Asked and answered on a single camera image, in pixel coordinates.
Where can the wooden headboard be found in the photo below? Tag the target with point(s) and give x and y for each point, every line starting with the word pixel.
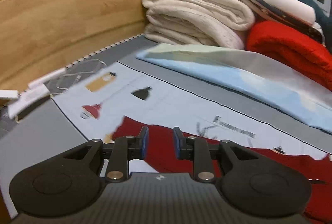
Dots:
pixel 64 21

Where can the light blue folded sheet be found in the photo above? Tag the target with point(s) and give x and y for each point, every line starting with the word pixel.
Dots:
pixel 233 71

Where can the white flat box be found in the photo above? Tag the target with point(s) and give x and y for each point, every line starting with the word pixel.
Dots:
pixel 8 95

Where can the red folded blanket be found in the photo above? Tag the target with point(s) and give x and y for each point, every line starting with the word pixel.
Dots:
pixel 290 52

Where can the red knit garment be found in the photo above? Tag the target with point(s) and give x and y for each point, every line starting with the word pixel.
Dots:
pixel 160 146

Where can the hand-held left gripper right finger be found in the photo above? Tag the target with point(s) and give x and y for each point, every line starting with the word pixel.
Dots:
pixel 178 143

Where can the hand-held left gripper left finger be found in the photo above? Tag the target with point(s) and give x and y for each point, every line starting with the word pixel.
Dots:
pixel 145 142

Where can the cream folded blanket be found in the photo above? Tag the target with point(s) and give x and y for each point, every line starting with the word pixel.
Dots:
pixel 192 11

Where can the printed grey bed sheet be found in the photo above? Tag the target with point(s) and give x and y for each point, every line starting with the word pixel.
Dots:
pixel 166 99

